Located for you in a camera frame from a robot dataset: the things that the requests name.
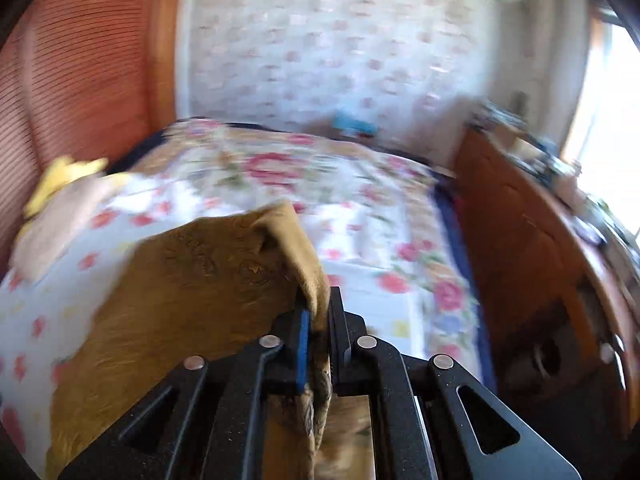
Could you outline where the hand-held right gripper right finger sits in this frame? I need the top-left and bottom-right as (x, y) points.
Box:
(327, 286), (583, 480)

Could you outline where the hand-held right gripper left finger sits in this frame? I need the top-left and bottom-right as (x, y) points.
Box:
(57, 309), (313, 480)

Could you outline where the brown sunflower print garment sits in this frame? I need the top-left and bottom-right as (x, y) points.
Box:
(45, 200), (376, 480)

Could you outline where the floral bed sheet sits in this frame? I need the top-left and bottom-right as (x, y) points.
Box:
(0, 120), (493, 461)

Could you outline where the dark blue mattress edge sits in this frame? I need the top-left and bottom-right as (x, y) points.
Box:
(435, 180), (498, 391)

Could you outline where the wooden cabinet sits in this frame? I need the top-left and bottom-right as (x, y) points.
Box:
(452, 125), (640, 441)

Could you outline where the teal blue box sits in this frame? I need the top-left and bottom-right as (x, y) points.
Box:
(332, 112), (378, 137)

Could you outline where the beige pillow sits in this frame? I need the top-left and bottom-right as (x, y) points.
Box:
(10, 172), (133, 281)

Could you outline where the yellow cloth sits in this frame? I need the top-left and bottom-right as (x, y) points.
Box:
(24, 156), (108, 218)

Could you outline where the sheer circle pattern curtain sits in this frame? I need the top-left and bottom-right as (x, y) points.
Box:
(175, 0), (591, 161)

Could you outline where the window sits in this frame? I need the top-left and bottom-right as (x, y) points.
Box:
(560, 20), (640, 241)

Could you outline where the wooden slatted panel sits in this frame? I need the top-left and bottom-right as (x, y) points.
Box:
(0, 0), (186, 271)

